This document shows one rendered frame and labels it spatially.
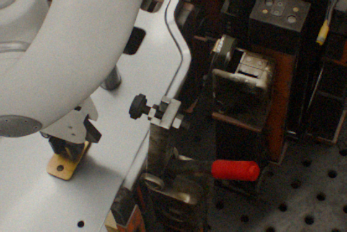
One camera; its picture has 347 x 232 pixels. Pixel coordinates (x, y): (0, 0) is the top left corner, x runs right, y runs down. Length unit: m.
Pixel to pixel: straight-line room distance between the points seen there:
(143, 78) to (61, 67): 0.41
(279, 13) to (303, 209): 0.44
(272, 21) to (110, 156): 0.28
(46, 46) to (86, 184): 0.37
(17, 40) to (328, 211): 0.72
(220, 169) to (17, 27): 0.28
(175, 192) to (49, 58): 0.32
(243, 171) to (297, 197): 0.48
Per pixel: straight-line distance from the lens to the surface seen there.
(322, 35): 0.90
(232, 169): 0.75
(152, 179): 0.82
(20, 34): 0.65
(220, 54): 0.88
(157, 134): 0.71
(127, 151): 0.93
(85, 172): 0.92
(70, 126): 0.80
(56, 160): 0.93
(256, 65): 0.90
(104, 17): 0.59
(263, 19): 0.89
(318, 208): 1.22
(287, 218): 1.20
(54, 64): 0.59
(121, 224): 0.71
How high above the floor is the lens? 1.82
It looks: 60 degrees down
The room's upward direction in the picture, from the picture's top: 8 degrees counter-clockwise
